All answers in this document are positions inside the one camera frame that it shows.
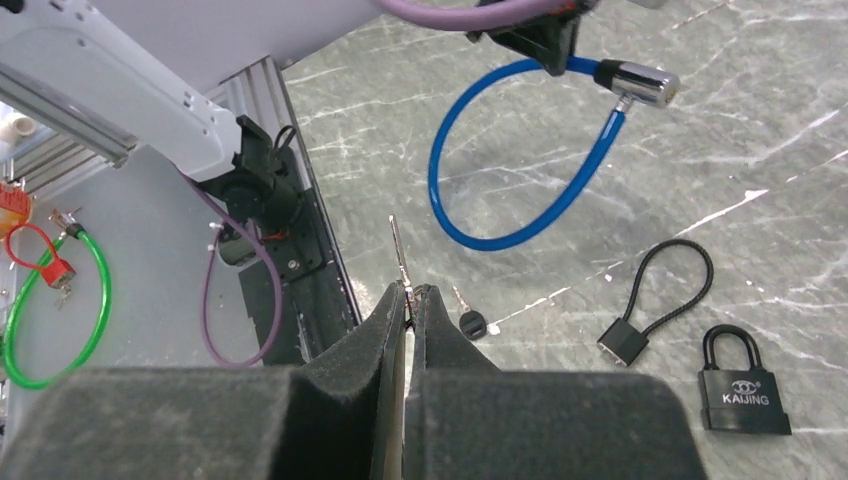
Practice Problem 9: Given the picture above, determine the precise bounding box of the black head key on table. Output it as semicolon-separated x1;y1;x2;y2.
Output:
452;286;488;341

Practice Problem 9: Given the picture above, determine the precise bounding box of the black cable padlock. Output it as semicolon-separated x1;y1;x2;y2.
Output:
596;238;715;367

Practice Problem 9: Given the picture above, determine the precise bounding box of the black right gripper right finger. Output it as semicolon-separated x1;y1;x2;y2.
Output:
404;284;706;479

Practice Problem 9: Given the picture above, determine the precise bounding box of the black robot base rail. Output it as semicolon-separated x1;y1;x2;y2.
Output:
212;115;362;365

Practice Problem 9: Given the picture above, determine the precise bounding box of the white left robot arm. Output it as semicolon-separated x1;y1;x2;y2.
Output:
1;1;302;232

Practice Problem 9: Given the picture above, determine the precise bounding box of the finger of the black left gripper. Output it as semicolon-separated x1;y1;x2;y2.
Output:
466;0;597;76

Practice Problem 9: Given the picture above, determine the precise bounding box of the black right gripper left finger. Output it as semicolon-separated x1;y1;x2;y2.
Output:
1;283;403;479

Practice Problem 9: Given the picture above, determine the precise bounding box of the red cable padlock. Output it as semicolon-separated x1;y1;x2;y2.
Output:
4;222;76;290

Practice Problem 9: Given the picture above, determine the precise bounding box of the blue cable lock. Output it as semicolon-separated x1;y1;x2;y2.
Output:
424;56;681;252

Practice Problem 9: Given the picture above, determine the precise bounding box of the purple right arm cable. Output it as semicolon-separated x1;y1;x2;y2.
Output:
377;0;564;32

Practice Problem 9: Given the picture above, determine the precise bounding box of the green cable lock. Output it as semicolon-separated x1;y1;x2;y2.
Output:
1;209;115;391

